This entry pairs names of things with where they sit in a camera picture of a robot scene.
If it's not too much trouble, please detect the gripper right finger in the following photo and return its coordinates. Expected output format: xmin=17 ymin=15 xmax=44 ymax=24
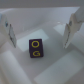
xmin=63 ymin=5 xmax=84 ymax=50

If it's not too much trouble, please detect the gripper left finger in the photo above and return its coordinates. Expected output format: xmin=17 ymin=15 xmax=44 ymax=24
xmin=0 ymin=12 xmax=18 ymax=49

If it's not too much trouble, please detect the purple block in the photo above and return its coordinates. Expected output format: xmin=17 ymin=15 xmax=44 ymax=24
xmin=28 ymin=38 xmax=44 ymax=60

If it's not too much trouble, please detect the white plastic box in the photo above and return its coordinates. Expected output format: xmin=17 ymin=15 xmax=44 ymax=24
xmin=0 ymin=5 xmax=84 ymax=84

